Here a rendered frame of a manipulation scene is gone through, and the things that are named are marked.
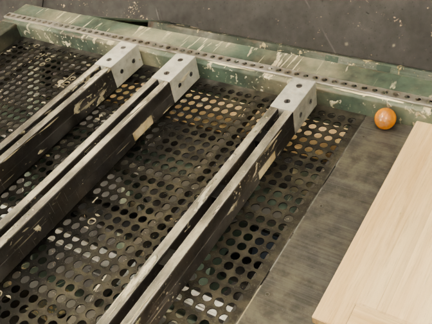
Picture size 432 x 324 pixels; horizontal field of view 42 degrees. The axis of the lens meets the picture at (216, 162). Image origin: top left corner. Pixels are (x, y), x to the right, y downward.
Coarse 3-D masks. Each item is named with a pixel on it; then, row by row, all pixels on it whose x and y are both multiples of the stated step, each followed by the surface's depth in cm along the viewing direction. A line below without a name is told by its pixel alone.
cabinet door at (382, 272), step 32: (416, 128) 128; (416, 160) 121; (384, 192) 115; (416, 192) 114; (384, 224) 109; (416, 224) 109; (352, 256) 105; (384, 256) 104; (416, 256) 103; (352, 288) 100; (384, 288) 100; (416, 288) 99; (320, 320) 97; (352, 320) 96; (384, 320) 95; (416, 320) 94
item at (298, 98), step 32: (288, 96) 135; (256, 128) 128; (288, 128) 131; (256, 160) 121; (224, 192) 115; (192, 224) 112; (224, 224) 116; (160, 256) 105; (192, 256) 108; (128, 288) 101; (160, 288) 101; (128, 320) 96
